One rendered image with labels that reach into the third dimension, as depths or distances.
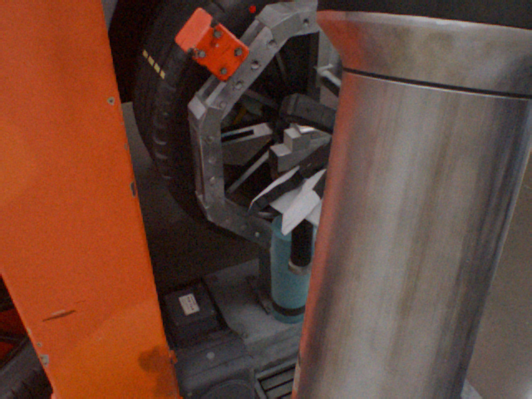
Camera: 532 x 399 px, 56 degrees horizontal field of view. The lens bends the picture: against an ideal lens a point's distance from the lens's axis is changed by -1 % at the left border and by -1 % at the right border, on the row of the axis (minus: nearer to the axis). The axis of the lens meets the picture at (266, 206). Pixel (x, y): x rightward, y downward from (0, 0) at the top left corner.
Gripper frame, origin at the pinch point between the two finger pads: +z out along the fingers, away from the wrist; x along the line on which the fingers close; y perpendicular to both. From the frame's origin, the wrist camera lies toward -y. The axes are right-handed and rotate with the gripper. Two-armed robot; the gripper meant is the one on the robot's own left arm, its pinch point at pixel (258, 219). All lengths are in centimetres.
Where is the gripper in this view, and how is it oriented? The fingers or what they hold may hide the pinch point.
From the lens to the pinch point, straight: 60.6
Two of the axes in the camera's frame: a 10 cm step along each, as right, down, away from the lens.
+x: -2.8, -1.1, 9.5
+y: 6.1, 7.4, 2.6
